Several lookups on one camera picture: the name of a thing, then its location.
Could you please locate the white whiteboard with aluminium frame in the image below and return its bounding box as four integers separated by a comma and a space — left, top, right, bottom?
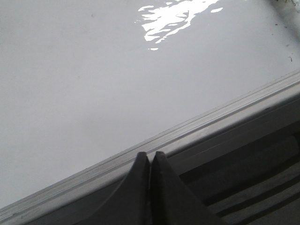
0, 0, 300, 225

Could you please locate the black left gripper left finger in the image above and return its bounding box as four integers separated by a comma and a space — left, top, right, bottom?
90, 152, 150, 225

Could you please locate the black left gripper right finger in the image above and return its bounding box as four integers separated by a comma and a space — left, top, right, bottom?
150, 151, 226, 225

